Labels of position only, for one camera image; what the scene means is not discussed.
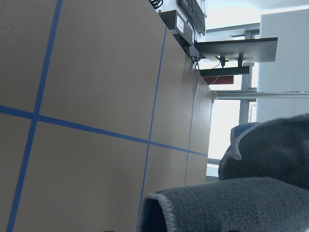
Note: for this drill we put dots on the black monitor stand base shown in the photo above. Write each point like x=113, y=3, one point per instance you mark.
x=225, y=71

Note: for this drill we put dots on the grey blue-lined towel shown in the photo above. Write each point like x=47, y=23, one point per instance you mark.
x=263, y=186

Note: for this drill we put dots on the red box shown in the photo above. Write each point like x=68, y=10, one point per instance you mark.
x=219, y=80

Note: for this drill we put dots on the black computer monitor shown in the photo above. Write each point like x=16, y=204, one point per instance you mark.
x=247, y=50

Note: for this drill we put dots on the black labelled box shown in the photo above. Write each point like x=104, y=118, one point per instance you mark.
x=177, y=25

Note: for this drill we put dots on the black keyboard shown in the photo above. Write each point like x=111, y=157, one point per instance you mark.
x=195, y=14

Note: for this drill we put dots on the aluminium frame bar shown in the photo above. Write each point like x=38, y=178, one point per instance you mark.
x=238, y=95

